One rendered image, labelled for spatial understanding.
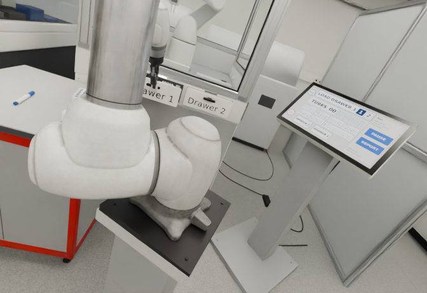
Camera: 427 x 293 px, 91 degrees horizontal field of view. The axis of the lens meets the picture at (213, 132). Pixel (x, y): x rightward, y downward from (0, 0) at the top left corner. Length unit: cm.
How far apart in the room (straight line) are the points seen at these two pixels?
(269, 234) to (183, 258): 105
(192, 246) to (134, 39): 48
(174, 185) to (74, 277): 101
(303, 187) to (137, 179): 104
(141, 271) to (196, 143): 44
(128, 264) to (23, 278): 76
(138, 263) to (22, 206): 64
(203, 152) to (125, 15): 29
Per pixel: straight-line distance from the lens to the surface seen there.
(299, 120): 121
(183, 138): 46
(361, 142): 116
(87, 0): 140
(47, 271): 146
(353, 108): 126
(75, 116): 43
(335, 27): 476
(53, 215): 118
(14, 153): 105
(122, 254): 77
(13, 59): 172
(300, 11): 456
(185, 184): 50
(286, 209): 143
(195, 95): 128
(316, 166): 128
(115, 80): 41
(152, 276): 74
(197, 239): 62
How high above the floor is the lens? 125
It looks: 24 degrees down
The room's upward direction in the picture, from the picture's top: 21 degrees clockwise
